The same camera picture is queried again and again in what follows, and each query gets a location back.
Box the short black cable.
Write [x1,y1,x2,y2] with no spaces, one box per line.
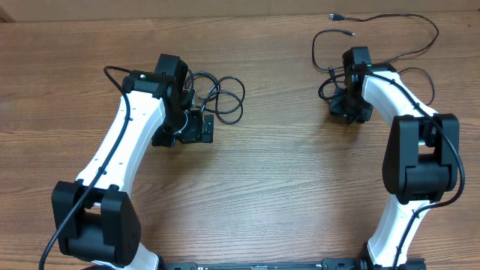
[328,66,436,107]
[184,70,247,125]

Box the long black USB cable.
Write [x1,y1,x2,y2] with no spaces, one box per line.
[311,13,440,73]

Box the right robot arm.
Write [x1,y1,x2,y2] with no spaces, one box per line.
[330,46,464,269]

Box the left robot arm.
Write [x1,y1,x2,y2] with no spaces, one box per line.
[39,54,214,269]

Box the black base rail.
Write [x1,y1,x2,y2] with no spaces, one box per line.
[160,258,392,270]

